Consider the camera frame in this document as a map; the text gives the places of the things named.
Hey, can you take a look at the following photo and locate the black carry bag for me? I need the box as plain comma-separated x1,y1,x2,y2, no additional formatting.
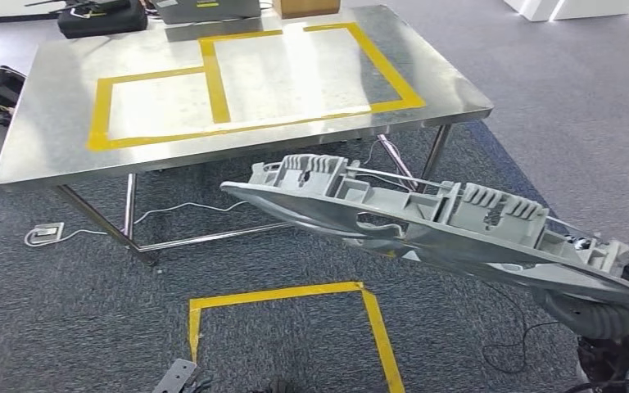
57,0,150,40

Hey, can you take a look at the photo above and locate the steel workbench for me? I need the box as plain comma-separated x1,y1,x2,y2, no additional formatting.
0,5,495,267

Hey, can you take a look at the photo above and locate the brown cardboard box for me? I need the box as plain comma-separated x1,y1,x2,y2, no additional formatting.
272,0,342,20

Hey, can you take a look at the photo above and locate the white display platform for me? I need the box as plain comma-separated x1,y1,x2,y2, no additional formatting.
504,0,629,23

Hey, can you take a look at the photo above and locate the grey plastic wheel hubcap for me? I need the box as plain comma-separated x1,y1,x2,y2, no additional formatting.
220,153,629,305

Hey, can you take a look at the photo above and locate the grey floor socket box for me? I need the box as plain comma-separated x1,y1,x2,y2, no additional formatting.
25,221,66,246

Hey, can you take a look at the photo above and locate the grey laptop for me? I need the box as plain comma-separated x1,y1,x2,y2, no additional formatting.
154,0,261,25

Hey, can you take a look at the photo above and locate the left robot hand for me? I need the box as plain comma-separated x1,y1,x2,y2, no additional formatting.
152,358,207,393

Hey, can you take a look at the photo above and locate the black router with antennas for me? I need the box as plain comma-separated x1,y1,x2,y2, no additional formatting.
24,0,131,15

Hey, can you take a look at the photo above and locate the white power cable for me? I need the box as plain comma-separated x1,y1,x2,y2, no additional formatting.
24,201,251,248

